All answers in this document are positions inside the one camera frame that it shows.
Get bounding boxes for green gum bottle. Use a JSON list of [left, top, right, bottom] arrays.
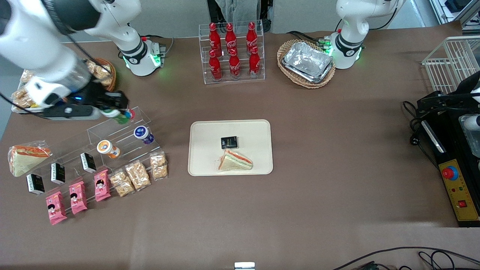
[[103, 108, 130, 125]]

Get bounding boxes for black flat gum box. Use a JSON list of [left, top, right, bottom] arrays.
[[220, 136, 239, 150]]

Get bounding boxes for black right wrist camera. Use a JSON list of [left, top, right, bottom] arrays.
[[67, 80, 121, 110]]

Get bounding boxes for black cable sleeve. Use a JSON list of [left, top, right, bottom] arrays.
[[454, 70, 480, 95]]

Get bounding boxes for orange gum bottle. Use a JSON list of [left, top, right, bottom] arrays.
[[96, 139, 121, 159]]

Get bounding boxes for beige plastic tray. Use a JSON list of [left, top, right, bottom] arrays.
[[187, 119, 274, 177]]

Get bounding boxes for clear plastic container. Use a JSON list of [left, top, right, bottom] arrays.
[[458, 114, 480, 158]]

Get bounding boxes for small wrapped triangle sandwich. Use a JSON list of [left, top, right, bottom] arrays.
[[217, 149, 254, 173]]

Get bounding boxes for black power cable with plug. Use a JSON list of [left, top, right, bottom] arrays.
[[402, 100, 440, 167]]

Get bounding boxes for white wire basket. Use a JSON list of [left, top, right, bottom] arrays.
[[421, 36, 480, 95]]

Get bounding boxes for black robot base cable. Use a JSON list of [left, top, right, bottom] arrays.
[[286, 30, 331, 48]]

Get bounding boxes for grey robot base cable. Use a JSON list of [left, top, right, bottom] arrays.
[[142, 34, 175, 67]]

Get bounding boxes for aluminium frame shelf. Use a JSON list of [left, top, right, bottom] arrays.
[[429, 0, 480, 27]]

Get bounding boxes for large wrapped triangle sandwich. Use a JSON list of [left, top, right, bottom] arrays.
[[7, 141, 52, 177]]

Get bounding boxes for black sealing machine yellow panel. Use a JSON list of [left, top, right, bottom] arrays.
[[415, 108, 480, 228]]

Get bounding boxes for clear acrylic step display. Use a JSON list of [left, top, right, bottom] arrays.
[[36, 106, 162, 196]]

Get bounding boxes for clear acrylic bottle rack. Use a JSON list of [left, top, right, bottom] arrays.
[[198, 20, 266, 85]]

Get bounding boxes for pink snack packet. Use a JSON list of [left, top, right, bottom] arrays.
[[93, 169, 112, 203], [68, 180, 88, 215], [45, 191, 68, 226]]

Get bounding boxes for red cola bottle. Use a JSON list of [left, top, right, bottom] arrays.
[[208, 22, 222, 57], [228, 48, 242, 80], [225, 23, 238, 56], [208, 49, 223, 81], [249, 46, 261, 78], [246, 21, 259, 54]]

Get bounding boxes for purple gum bottle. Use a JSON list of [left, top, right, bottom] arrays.
[[133, 126, 155, 145]]

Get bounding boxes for light oval wicker basket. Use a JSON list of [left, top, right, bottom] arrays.
[[277, 39, 336, 89]]

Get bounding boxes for stacked aluminium foil trays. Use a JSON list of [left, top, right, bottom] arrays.
[[282, 41, 335, 84]]

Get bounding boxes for person in grey trousers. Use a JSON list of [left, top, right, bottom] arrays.
[[215, 0, 263, 26]]

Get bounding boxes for white rectangular tray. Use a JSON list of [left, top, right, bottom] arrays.
[[10, 69, 42, 114]]

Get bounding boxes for black white small box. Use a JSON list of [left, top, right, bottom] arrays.
[[50, 162, 66, 185], [26, 173, 45, 196], [80, 152, 97, 174]]

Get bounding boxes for brown round wicker basket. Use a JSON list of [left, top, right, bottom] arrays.
[[84, 57, 117, 93]]

